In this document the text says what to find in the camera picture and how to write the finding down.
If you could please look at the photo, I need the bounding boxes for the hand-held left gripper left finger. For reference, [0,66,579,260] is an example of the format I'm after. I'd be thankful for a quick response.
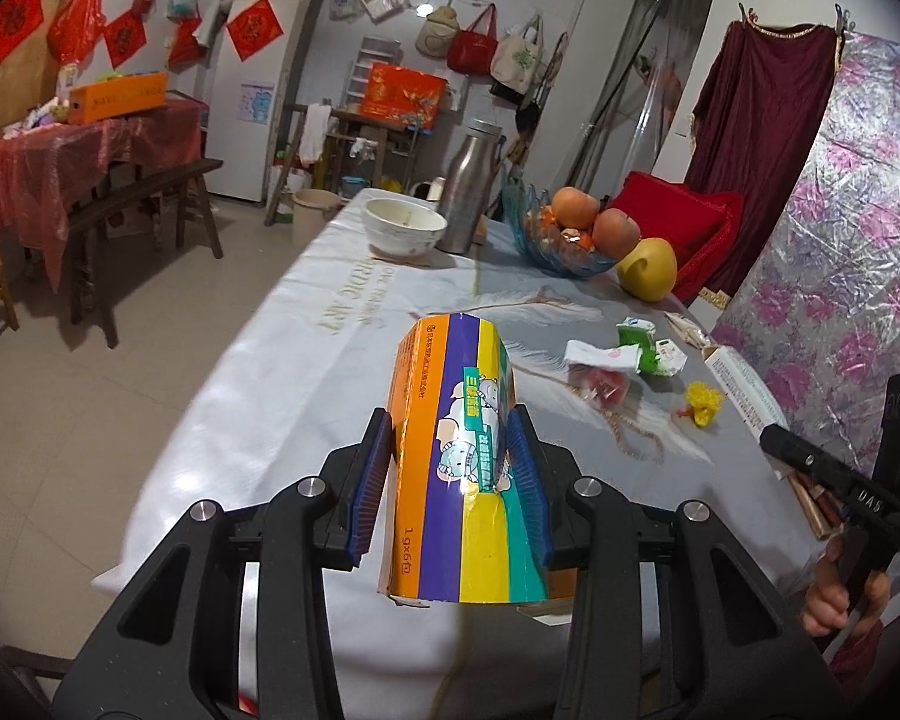
[58,406,395,720]

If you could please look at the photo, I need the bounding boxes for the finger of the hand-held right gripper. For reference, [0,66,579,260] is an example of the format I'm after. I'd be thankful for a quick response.
[757,424,853,500]

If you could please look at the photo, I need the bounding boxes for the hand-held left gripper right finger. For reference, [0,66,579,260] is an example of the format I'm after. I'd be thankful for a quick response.
[499,403,845,720]

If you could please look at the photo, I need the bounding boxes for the orange purple yellow carton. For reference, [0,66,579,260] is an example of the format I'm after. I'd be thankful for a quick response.
[377,311,578,608]

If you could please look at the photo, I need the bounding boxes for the person's right hand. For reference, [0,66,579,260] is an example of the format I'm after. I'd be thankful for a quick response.
[802,536,890,638]

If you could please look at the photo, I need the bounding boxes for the brown stick packets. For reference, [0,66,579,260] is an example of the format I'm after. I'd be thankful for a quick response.
[786,469,845,541]

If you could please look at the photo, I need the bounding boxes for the white medicine box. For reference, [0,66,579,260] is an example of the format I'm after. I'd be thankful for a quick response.
[701,345,788,440]

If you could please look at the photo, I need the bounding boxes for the yellow small toy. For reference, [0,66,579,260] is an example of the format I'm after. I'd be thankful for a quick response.
[671,381,723,428]

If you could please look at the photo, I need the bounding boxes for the clear red candy wrapper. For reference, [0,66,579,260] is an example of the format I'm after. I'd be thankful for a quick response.
[570,364,635,410]

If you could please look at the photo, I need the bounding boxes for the crumpled white wrapper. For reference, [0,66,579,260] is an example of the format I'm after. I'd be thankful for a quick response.
[565,339,642,374]

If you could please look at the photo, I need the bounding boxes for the beige sachet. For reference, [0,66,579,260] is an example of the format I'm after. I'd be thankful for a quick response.
[664,311,717,350]

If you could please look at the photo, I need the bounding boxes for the blue glass fruit bowl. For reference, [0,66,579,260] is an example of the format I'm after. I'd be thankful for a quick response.
[501,181,623,278]

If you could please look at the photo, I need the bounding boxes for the floral plastic sheet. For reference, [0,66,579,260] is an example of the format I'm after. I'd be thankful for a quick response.
[709,34,900,481]

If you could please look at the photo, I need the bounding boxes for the yellow pomelo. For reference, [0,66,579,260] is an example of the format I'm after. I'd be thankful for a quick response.
[616,237,678,302]

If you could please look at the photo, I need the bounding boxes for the white ceramic bowl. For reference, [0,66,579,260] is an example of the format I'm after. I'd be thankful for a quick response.
[361,197,449,260]

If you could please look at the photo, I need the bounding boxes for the red cushion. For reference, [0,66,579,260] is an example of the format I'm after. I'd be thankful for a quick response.
[607,171,745,308]

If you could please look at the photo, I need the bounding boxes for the beige plastic bucket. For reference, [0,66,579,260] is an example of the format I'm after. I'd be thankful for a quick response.
[291,187,342,247]

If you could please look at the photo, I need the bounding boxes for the steel thermos flask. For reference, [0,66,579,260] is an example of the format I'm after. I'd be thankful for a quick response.
[436,118,503,254]

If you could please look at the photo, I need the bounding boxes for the maroon curtain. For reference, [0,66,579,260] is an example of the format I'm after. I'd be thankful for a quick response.
[682,15,845,297]

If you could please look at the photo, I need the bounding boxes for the wooden rack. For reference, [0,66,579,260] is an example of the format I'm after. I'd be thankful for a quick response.
[266,101,346,226]

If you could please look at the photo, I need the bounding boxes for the metal shelf table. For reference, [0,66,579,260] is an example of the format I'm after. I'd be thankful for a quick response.
[330,109,421,196]

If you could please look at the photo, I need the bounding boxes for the white towel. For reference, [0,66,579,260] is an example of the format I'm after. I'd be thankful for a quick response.
[300,103,331,166]

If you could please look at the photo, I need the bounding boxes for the white refrigerator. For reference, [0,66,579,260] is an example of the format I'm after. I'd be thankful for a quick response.
[204,0,335,203]

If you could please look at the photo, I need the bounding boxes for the dark wooden bench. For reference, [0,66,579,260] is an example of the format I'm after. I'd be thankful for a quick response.
[67,157,226,350]

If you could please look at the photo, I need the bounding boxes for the clear plastic curtain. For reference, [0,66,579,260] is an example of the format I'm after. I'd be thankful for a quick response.
[570,0,713,188]

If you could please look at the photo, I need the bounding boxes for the red gift box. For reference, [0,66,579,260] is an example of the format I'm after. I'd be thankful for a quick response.
[362,62,449,128]

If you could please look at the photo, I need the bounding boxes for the blue sticker sheet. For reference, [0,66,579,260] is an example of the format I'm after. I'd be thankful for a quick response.
[238,82,277,125]

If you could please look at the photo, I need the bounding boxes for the cream tote bag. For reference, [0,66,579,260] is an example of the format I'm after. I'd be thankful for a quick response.
[490,15,545,95]

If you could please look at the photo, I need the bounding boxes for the clear plastic drawer unit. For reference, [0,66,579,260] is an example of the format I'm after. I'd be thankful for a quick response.
[349,36,406,102]

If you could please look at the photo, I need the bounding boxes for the red tote bag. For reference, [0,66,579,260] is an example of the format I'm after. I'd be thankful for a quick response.
[446,4,500,76]

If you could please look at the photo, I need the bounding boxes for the table with red plastic cloth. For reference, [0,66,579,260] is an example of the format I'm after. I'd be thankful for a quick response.
[0,97,203,293]

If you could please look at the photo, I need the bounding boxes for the beige hanging bag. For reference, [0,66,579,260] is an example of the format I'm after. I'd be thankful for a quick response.
[415,6,460,57]

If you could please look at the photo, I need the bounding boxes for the long orange box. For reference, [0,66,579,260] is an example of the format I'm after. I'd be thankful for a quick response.
[67,73,170,126]

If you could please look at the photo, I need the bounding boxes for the red paper square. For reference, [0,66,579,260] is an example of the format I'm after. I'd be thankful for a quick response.
[226,0,284,62]
[103,9,149,70]
[0,0,46,65]

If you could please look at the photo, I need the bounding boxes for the brown wooden board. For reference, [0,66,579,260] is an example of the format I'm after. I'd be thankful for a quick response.
[0,0,98,137]

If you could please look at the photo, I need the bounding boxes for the red plastic bag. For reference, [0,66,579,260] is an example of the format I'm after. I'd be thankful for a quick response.
[47,0,110,65]

